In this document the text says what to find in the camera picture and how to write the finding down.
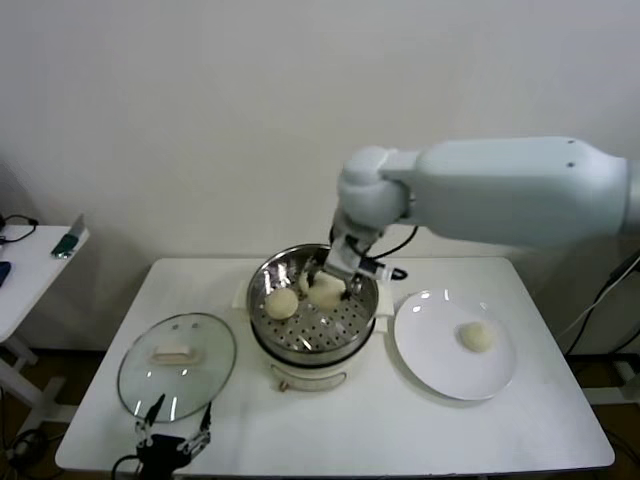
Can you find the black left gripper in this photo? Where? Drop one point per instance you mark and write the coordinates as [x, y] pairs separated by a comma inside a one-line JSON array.
[[160, 450]]

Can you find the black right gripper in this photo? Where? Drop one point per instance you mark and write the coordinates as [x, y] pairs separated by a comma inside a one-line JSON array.
[[337, 274]]

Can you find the pale right robot arm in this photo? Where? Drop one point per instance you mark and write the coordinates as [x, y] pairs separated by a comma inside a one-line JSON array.
[[500, 190]]

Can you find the perforated steel steamer basket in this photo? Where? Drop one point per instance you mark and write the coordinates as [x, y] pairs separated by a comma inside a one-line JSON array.
[[350, 320]]

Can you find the white electric cooking pot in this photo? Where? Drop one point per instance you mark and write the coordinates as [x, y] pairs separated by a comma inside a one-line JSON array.
[[310, 375]]

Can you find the white round plate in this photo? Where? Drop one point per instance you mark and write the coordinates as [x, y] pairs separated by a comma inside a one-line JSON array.
[[425, 350]]

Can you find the white side table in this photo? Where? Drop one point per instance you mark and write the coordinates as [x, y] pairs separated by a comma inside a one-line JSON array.
[[30, 280]]

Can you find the dark blue object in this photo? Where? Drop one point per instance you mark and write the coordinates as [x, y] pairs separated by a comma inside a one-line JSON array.
[[3, 274]]

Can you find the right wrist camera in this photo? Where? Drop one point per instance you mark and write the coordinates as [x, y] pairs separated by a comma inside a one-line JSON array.
[[345, 255]]

